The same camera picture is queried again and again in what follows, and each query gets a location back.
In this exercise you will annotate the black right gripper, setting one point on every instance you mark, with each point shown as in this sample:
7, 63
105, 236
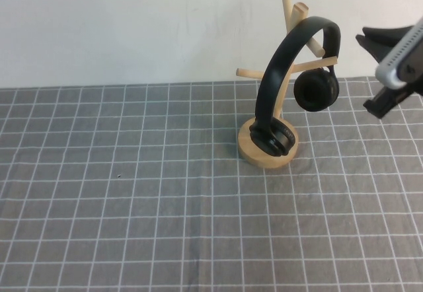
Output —
415, 82

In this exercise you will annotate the black over-ear headphones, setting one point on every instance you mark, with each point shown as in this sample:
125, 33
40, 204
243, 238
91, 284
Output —
274, 70

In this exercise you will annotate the wooden headphone stand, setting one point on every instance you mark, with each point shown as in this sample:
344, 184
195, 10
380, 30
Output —
264, 162

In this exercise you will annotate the grey white-checked tablecloth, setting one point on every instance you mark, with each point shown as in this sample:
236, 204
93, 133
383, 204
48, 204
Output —
132, 206

